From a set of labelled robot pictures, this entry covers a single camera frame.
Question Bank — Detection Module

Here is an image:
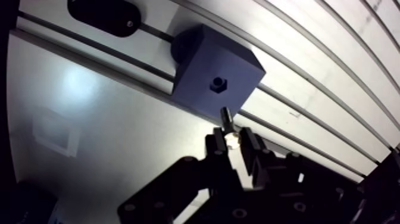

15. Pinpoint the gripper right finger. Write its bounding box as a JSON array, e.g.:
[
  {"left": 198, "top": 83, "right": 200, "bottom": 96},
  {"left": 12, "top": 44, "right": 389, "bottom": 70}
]
[{"left": 239, "top": 126, "right": 365, "bottom": 224}]

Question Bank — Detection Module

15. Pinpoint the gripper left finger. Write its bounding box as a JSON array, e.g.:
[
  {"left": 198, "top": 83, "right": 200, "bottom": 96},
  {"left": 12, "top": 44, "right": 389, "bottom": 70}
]
[{"left": 117, "top": 126, "right": 243, "bottom": 224}]

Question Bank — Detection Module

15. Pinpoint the steel bolt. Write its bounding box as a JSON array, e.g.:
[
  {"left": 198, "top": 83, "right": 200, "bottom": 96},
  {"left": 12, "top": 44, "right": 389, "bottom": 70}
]
[{"left": 220, "top": 106, "right": 240, "bottom": 150}]

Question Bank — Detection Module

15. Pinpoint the dark blue-grey block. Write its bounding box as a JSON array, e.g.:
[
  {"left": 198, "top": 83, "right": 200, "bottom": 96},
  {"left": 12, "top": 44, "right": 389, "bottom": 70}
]
[{"left": 170, "top": 23, "right": 267, "bottom": 122}]

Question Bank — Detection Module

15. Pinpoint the black oval holder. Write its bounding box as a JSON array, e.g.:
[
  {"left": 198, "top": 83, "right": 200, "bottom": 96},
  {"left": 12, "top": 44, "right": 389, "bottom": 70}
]
[{"left": 67, "top": 0, "right": 142, "bottom": 38}]

